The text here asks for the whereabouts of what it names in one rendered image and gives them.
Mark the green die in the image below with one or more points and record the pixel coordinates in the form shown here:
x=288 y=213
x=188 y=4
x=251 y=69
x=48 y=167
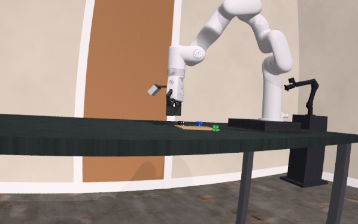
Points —
x=215 y=128

